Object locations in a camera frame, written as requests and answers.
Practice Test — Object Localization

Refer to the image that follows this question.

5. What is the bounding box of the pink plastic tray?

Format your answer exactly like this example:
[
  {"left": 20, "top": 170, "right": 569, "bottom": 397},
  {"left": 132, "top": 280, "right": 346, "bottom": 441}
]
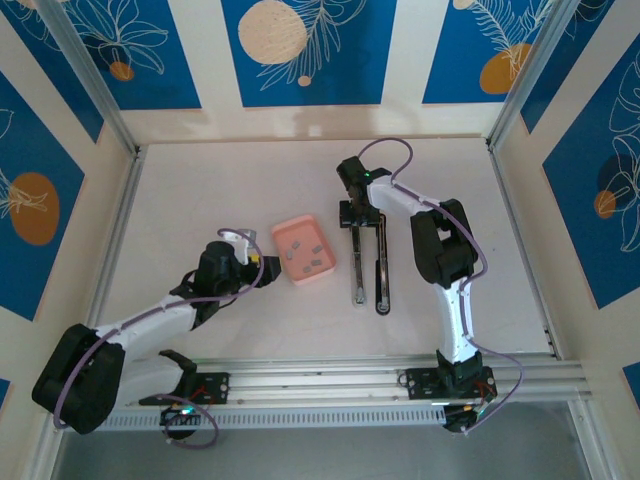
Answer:
[{"left": 271, "top": 213, "right": 337, "bottom": 289}]

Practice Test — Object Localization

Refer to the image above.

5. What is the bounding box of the black controller board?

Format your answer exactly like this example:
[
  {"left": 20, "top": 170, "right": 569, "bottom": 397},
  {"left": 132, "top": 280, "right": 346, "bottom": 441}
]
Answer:
[
  {"left": 442, "top": 399, "right": 501, "bottom": 436},
  {"left": 159, "top": 407, "right": 201, "bottom": 429}
]

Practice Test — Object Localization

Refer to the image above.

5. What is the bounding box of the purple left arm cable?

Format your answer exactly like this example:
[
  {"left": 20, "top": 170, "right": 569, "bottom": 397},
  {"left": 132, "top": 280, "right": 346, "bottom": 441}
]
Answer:
[{"left": 52, "top": 227, "right": 266, "bottom": 431}]

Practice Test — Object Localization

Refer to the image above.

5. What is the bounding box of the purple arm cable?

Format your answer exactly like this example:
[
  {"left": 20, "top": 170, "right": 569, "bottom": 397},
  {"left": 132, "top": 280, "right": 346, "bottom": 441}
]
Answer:
[
  {"left": 52, "top": 227, "right": 266, "bottom": 431},
  {"left": 357, "top": 138, "right": 525, "bottom": 439}
]

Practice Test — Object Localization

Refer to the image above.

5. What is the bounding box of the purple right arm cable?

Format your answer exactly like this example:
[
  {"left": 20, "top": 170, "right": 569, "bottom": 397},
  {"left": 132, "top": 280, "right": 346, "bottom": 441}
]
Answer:
[{"left": 357, "top": 138, "right": 525, "bottom": 439}]

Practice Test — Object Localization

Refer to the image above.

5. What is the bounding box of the aluminium side rail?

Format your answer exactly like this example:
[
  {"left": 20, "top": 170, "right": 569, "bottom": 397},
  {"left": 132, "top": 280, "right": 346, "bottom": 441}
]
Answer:
[
  {"left": 29, "top": 144, "right": 149, "bottom": 480},
  {"left": 487, "top": 144, "right": 616, "bottom": 480}
]

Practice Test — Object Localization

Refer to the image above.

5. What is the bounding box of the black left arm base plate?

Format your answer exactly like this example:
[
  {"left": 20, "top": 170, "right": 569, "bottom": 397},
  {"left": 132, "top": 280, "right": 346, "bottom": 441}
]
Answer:
[{"left": 138, "top": 372, "right": 232, "bottom": 407}]

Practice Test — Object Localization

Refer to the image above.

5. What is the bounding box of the aluminium double rail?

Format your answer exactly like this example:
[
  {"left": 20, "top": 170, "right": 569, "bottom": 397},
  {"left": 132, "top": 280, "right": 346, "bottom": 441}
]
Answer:
[{"left": 119, "top": 352, "right": 586, "bottom": 416}]

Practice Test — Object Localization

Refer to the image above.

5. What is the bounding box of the slotted grey cable duct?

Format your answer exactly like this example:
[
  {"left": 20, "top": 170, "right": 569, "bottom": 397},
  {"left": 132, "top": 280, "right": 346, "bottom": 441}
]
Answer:
[{"left": 94, "top": 403, "right": 447, "bottom": 432}]

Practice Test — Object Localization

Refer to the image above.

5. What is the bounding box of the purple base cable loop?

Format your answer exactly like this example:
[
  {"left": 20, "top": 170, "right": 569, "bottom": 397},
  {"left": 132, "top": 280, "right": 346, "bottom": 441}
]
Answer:
[{"left": 162, "top": 394, "right": 220, "bottom": 450}]

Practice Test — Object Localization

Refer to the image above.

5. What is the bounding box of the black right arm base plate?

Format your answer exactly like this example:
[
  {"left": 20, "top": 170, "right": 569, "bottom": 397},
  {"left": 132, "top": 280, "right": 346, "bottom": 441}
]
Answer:
[{"left": 403, "top": 367, "right": 496, "bottom": 401}]

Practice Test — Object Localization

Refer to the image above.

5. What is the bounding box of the aluminium frame post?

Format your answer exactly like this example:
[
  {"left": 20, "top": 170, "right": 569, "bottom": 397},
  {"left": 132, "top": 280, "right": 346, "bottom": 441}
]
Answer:
[
  {"left": 37, "top": 0, "right": 141, "bottom": 154},
  {"left": 487, "top": 0, "right": 584, "bottom": 151}
]

